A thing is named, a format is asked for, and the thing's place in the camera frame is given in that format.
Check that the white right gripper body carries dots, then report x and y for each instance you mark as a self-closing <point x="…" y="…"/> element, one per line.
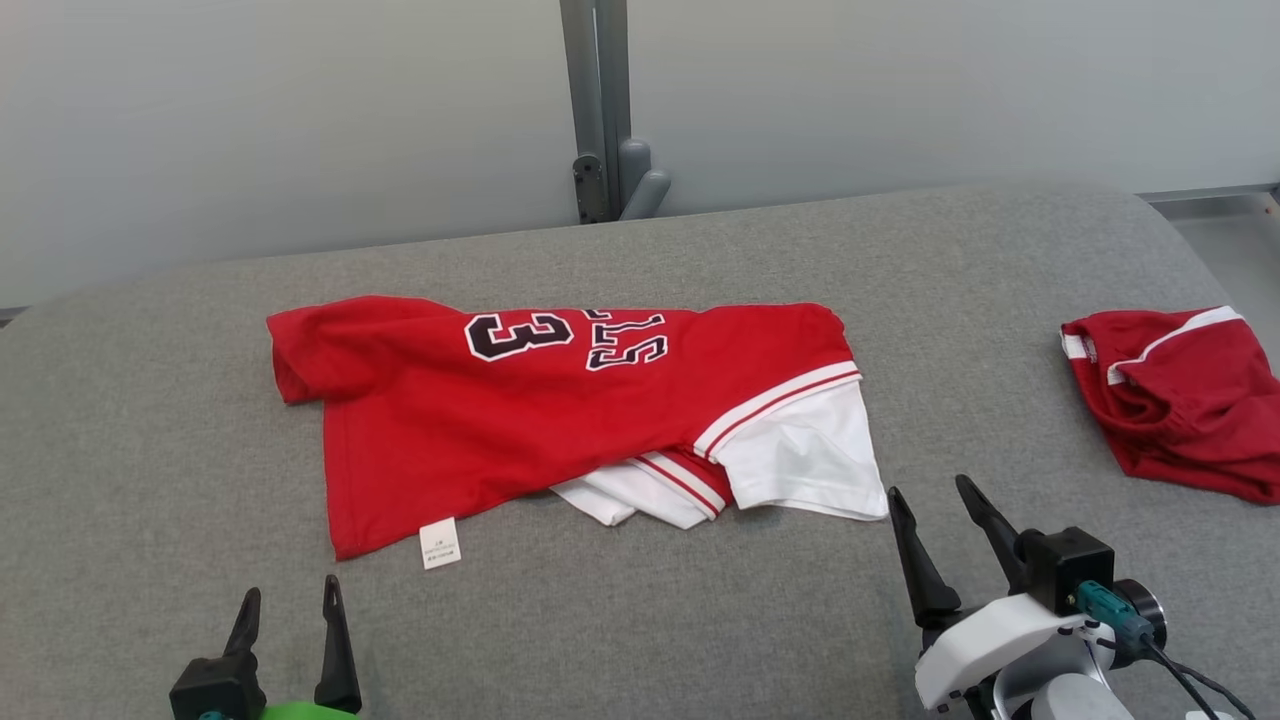
<point x="980" y="645"/>

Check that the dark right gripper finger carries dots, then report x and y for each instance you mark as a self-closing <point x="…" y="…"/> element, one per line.
<point x="995" y="530"/>
<point x="920" y="580"/>

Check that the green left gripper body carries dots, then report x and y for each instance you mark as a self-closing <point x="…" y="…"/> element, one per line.
<point x="310" y="713"/>

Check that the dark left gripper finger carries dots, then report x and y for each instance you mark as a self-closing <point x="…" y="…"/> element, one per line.
<point x="244" y="630"/>
<point x="336" y="660"/>

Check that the red shorts with white stripe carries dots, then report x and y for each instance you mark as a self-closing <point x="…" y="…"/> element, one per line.
<point x="1190" y="420"/>

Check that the red jersey with white sleeves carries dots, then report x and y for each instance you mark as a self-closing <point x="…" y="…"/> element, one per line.
<point x="480" y="430"/>

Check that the grey fabric sofa seat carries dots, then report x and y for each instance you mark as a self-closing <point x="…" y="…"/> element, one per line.
<point x="640" y="620"/>

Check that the grey tube foot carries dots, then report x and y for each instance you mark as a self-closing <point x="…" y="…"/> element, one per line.
<point x="645" y="185"/>

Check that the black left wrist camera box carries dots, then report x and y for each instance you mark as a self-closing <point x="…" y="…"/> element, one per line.
<point x="215" y="690"/>

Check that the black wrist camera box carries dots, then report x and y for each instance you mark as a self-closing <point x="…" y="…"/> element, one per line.
<point x="215" y="690"/>
<point x="1065" y="565"/>

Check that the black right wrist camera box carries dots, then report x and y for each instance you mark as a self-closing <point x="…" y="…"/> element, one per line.
<point x="1065" y="565"/>

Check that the grey metal partition post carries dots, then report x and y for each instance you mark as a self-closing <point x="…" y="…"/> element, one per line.
<point x="595" y="80"/>

